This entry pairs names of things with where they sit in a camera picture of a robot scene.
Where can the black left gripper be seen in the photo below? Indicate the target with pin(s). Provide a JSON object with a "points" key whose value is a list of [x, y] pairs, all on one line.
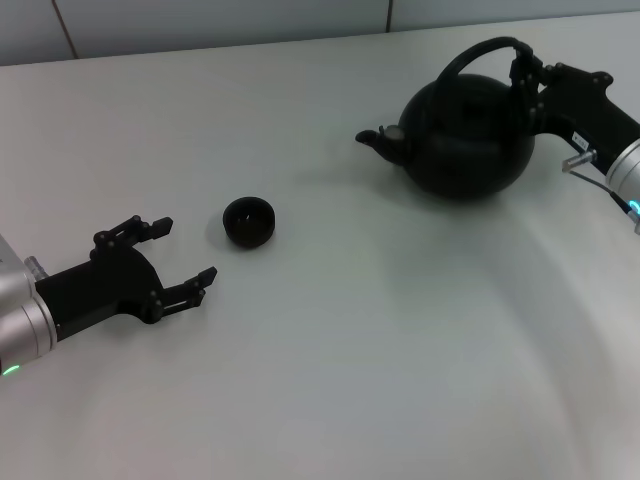
{"points": [[105, 285]]}

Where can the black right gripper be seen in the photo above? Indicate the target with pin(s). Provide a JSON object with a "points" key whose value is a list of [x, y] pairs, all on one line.
{"points": [[585, 110]]}

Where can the dark brown teacup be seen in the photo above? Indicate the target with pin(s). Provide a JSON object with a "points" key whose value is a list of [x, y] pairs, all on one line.
{"points": [[250, 225]]}

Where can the black round teapot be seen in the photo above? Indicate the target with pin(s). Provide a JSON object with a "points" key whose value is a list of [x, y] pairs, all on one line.
{"points": [[465, 140]]}

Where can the silver and white left robot arm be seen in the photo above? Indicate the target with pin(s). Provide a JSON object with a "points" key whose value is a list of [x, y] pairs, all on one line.
{"points": [[22, 320]]}

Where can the silver and white right robot arm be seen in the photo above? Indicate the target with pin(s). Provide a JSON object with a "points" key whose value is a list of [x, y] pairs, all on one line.
{"points": [[627, 170]]}

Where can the silver left gripper connector stub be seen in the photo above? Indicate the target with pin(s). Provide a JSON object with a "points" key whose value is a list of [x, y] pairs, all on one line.
{"points": [[36, 267]]}

